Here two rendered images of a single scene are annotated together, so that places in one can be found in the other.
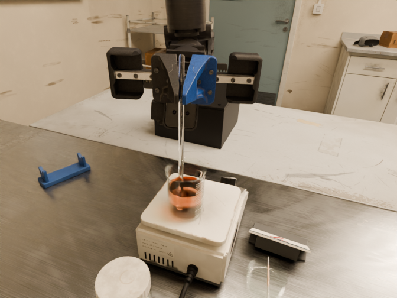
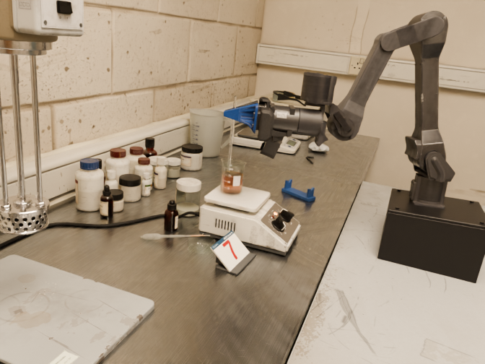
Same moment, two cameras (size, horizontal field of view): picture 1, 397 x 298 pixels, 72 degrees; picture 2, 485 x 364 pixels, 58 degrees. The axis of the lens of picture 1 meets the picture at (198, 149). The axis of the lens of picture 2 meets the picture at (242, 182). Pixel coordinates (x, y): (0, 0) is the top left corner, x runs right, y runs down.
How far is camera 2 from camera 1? 0.96 m
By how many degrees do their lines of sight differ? 81
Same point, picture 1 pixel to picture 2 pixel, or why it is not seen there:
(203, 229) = (213, 194)
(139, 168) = (317, 217)
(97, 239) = not seen: hidden behind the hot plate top
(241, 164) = (350, 266)
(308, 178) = (340, 305)
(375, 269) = (205, 299)
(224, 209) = (232, 201)
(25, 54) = not seen: outside the picture
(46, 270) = not seen: hidden behind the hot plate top
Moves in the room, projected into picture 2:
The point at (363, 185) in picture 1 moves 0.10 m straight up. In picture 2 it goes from (341, 349) to (354, 290)
